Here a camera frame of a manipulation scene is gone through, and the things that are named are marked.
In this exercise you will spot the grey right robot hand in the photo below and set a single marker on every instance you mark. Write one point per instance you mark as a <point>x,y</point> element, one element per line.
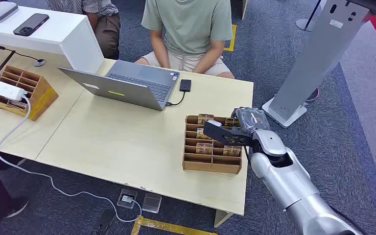
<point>251,120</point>

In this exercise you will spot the person's left forearm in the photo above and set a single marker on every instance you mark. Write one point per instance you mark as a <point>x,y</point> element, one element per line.
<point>209,56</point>

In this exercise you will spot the person's right forearm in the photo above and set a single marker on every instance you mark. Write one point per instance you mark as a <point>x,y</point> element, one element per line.
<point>158,48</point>

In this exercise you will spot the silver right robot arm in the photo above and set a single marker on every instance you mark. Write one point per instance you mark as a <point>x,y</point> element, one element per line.
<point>288,181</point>

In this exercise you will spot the wooden card holder with cards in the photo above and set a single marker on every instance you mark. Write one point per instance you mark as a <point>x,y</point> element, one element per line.
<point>207,163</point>

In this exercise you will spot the black external drive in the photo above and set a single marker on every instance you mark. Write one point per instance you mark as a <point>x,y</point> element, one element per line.
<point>185,85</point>

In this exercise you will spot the yellow floor tape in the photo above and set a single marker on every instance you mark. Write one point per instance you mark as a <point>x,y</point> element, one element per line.
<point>232,37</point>
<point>162,226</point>

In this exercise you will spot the silver kiosk stand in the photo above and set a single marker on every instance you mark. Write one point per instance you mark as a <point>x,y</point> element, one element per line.
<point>317,55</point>

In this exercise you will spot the wooden table leg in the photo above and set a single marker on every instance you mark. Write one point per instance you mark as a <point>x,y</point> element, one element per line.
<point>222,218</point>

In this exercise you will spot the stanchion pole with base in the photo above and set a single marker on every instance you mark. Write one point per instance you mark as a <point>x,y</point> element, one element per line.
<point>306,23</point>

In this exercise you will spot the grey floor socket lid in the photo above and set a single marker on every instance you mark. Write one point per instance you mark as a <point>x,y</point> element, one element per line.
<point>151,203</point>

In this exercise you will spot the grey open laptop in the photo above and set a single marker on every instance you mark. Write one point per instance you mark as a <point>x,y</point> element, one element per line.
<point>123,90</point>

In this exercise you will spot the floor socket box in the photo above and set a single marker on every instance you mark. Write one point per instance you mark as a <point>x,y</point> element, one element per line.
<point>127,198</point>

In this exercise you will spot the black object on floor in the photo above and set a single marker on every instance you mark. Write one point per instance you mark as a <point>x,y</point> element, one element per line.
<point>105,222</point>

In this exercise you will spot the white counter shelf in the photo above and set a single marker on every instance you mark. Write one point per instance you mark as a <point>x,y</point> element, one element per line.
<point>61,35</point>

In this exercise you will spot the round grey desk grommet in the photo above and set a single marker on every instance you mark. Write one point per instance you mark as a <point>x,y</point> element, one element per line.
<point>39,62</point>

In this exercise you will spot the black smartphone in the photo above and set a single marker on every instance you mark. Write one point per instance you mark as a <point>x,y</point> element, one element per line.
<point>31,24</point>

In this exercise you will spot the white power strip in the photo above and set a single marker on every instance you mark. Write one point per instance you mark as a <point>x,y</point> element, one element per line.
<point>0,88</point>

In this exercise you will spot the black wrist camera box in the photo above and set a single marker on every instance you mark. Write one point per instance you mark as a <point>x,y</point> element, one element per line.
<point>222,133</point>

